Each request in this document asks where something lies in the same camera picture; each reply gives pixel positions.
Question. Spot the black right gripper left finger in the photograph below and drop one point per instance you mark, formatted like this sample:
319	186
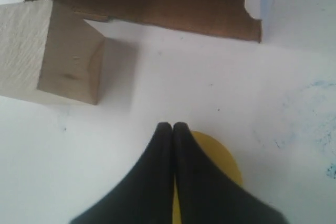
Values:
145	194

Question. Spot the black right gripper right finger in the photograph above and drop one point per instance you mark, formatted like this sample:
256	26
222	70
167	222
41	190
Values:
206	194

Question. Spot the yellow tennis ball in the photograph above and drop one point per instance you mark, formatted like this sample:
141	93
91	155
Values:
220	156

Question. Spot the light wooden cube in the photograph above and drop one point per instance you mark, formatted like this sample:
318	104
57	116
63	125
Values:
49	55

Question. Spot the blue white cardboard box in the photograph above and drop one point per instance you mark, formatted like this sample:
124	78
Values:
168	1

